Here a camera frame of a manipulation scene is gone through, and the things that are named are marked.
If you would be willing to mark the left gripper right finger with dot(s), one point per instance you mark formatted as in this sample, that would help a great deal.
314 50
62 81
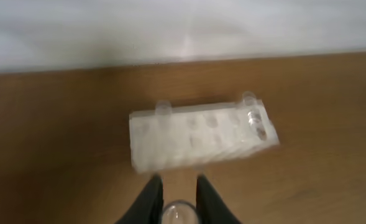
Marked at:
210 208

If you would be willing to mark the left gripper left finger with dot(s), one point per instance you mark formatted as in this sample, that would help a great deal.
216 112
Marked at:
148 208

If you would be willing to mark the clear test tube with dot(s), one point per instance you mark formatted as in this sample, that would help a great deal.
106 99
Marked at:
248 99
163 109
179 214
253 117

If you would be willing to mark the white test tube rack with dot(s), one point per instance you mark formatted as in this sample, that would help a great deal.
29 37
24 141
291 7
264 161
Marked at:
176 143

